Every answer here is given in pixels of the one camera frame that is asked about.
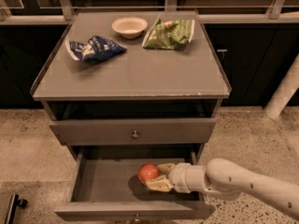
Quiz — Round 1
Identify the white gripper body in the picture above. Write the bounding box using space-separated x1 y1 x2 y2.
168 163 191 193

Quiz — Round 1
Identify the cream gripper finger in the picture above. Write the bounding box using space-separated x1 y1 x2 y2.
145 175 173 192
157 163 176 175

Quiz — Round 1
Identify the red apple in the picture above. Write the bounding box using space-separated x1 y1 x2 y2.
138 163 159 181

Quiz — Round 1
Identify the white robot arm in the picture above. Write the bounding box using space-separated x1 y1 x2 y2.
138 158 299 218

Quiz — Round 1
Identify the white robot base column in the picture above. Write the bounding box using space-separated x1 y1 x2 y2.
264 54 299 119

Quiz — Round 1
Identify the metal middle drawer knob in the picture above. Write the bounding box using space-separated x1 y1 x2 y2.
131 215 141 224

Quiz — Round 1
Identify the metal drawer knob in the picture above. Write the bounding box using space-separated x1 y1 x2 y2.
131 131 140 139
131 215 141 224

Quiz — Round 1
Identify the metal top drawer knob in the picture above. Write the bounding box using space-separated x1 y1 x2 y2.
131 131 140 139

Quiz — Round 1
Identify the grey top drawer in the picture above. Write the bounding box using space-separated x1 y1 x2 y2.
50 118 216 146

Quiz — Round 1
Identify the grey open middle drawer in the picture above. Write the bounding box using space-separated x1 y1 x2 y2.
55 148 215 221

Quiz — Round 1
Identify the grey drawer cabinet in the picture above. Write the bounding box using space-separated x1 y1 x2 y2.
29 10 233 222

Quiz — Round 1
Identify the green chip bag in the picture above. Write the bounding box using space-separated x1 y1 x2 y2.
142 18 195 50

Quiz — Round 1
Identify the blue chip bag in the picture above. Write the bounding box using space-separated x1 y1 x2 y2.
64 35 127 63

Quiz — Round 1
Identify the white paper bowl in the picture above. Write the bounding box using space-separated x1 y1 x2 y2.
112 17 148 39

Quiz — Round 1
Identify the black object on floor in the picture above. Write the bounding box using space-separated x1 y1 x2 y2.
4 194 28 224

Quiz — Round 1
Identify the dark cabinet handle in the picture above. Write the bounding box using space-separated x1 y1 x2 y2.
216 49 227 62

